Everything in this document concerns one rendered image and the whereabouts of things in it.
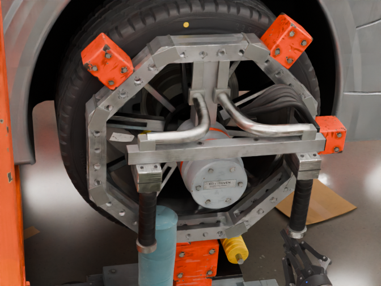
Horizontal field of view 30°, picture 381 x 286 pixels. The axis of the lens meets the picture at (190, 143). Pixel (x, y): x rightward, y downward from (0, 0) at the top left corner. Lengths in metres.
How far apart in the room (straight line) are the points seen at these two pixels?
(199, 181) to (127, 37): 0.36
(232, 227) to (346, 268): 0.99
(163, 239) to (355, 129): 0.65
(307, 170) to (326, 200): 1.57
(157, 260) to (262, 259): 1.09
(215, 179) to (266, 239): 1.28
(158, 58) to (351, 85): 0.60
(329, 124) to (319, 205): 1.27
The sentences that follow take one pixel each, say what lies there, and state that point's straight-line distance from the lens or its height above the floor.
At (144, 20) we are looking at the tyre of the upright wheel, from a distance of 1.60.
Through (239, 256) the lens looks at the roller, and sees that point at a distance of 1.89.
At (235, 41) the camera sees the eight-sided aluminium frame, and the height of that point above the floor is 1.12.
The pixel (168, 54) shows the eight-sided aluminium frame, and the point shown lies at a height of 1.10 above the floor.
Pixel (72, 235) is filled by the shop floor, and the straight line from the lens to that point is 2.78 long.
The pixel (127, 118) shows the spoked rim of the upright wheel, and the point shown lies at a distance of 1.71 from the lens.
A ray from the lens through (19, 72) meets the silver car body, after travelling 1.69.
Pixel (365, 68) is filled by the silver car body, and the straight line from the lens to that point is 1.91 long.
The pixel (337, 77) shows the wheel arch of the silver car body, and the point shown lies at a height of 0.94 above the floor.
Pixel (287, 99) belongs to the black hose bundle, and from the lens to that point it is 1.53.
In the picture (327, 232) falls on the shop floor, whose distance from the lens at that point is 2.91.
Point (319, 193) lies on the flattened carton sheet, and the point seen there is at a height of 0.01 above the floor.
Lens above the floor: 1.72
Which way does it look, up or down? 31 degrees down
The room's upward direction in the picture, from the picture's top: 4 degrees clockwise
